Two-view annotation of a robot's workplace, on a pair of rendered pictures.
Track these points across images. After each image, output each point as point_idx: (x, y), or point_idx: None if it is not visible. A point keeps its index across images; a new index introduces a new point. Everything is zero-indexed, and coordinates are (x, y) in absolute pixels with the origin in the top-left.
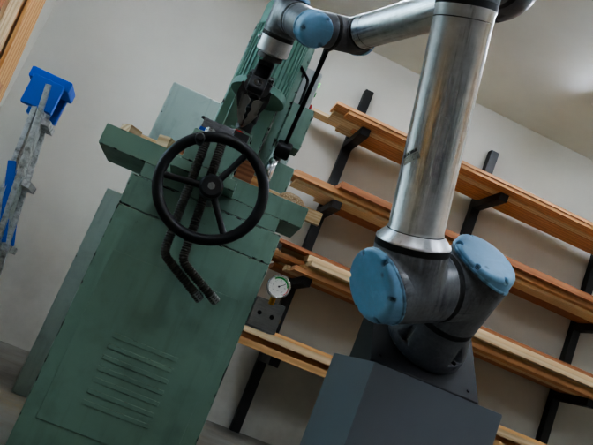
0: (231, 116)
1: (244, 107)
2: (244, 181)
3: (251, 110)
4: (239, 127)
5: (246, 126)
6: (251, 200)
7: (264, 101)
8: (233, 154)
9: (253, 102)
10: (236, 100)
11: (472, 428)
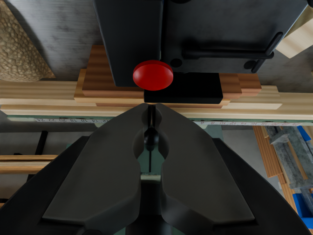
0: (181, 233)
1: (174, 144)
2: (102, 53)
3: (125, 142)
4: (158, 188)
5: (143, 197)
6: None
7: (28, 226)
8: None
9: (128, 184)
10: (244, 160)
11: None
